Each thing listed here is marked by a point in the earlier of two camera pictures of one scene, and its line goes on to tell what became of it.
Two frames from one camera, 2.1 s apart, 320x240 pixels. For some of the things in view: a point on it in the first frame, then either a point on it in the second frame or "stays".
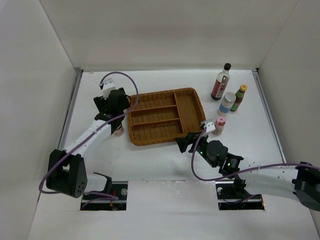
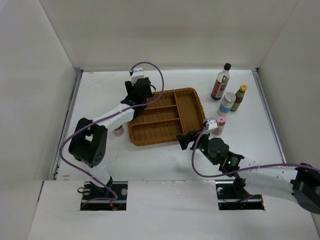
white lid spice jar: (119, 131) stays
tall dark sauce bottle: (221, 82) stays
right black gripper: (183, 142) stays
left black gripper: (101, 103) -> (130, 87)
